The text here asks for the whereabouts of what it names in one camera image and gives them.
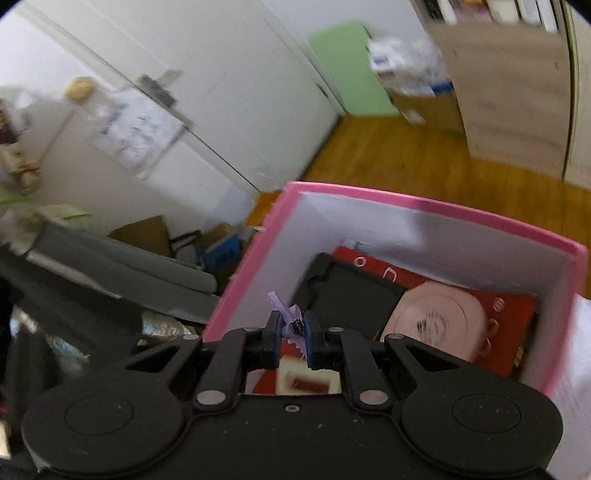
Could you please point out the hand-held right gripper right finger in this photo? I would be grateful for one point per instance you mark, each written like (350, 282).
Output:
(311, 341)

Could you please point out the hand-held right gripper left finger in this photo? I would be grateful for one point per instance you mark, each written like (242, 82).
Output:
(272, 341)

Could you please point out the purple small packet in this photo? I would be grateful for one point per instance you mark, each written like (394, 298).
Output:
(281, 304)

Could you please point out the cream tooth model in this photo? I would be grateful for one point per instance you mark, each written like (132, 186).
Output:
(304, 383)

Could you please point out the black rectangular tray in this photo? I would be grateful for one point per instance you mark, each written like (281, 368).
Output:
(351, 295)

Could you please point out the pink cardboard box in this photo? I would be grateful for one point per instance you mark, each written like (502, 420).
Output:
(240, 286)

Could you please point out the pink rounded case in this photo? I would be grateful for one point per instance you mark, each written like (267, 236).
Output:
(438, 318)

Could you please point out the blue box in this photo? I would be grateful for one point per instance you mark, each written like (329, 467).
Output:
(221, 254)

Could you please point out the shiny foil bag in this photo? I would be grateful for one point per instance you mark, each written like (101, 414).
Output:
(161, 325)

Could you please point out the flat brown cardboard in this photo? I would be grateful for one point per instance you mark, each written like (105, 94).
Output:
(143, 235)

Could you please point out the grey padded furniture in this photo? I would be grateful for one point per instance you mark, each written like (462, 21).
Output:
(115, 272)

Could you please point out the white paper sheet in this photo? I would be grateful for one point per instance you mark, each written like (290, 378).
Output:
(134, 134)

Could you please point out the white door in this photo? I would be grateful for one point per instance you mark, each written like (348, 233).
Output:
(254, 92)

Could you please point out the brown cardboard box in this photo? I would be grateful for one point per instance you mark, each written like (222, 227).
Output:
(420, 108)

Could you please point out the light green board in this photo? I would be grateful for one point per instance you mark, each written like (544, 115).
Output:
(346, 69)

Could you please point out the white plastic bag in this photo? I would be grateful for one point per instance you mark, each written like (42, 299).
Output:
(406, 60)

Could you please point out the wooden shelf unit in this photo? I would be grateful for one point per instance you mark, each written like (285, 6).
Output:
(503, 92)

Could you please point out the small yellow plush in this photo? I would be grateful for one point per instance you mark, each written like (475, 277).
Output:
(82, 87)

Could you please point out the light wooden wardrobe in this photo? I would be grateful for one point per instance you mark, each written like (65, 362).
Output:
(579, 115)

